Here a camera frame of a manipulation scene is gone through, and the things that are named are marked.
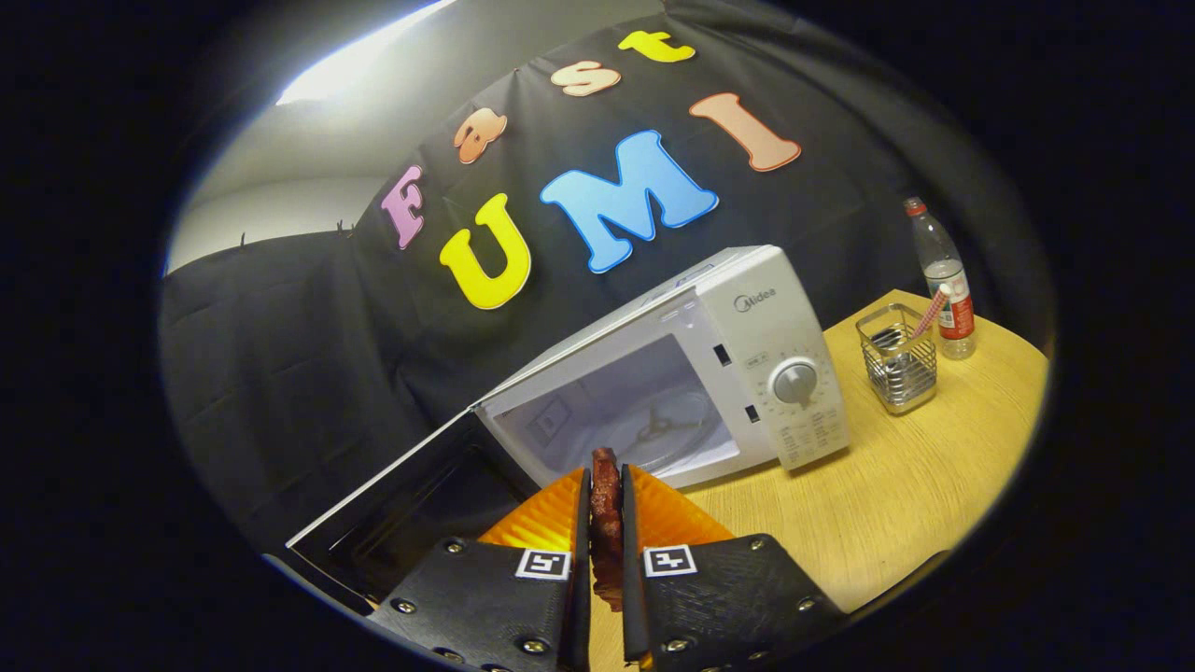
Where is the metal mesh holder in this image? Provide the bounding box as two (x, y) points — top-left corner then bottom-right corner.
(855, 302), (938, 416)

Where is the glass turntable plate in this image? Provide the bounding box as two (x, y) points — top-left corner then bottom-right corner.
(624, 392), (724, 472)

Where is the pink striped straw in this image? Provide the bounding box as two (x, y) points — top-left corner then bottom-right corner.
(910, 285), (953, 339)

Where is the clear plastic bottle red label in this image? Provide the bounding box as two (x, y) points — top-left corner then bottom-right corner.
(903, 196), (977, 361)

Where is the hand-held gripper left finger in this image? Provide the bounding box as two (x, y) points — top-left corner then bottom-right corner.
(369, 467), (593, 672)

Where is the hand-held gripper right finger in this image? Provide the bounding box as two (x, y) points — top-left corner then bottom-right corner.
(621, 464), (846, 672)

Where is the white toaster oven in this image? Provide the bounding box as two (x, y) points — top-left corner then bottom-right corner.
(285, 245), (852, 608)

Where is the brown meat piece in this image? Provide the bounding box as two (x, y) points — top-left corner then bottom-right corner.
(590, 448), (625, 612)

